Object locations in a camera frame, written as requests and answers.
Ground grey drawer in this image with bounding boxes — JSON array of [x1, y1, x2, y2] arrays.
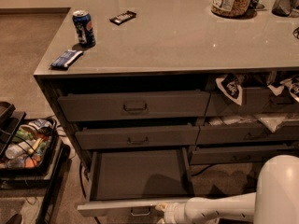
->
[[197, 122, 299, 145], [190, 144, 299, 165], [78, 148, 193, 217], [206, 87, 299, 117], [58, 91, 210, 121], [75, 124, 199, 149]]

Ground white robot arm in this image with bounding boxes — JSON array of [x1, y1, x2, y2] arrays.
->
[[156, 155, 299, 224]]

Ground clear plastic snack bags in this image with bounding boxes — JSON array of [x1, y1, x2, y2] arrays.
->
[[207, 114, 287, 133]]

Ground grey counter cabinet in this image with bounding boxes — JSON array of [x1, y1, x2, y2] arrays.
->
[[35, 0, 298, 163]]

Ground black white chip bag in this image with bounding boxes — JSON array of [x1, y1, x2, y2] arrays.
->
[[216, 74, 243, 105], [268, 75, 299, 103]]

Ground black bin of snacks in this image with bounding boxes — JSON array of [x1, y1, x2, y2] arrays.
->
[[0, 117, 58, 175]]

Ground blue snack packet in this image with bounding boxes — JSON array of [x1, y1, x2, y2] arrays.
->
[[50, 49, 83, 69]]

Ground black candy bar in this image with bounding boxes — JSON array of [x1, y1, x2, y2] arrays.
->
[[110, 10, 136, 25]]

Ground blue soda can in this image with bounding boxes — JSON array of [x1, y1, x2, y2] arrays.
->
[[72, 10, 96, 48]]

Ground large nut jar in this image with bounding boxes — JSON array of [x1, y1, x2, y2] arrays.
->
[[211, 0, 250, 18]]

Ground dark glass pitcher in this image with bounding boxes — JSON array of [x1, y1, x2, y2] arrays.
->
[[272, 0, 298, 17]]

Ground black cart frame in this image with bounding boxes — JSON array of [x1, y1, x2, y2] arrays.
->
[[0, 102, 70, 224]]

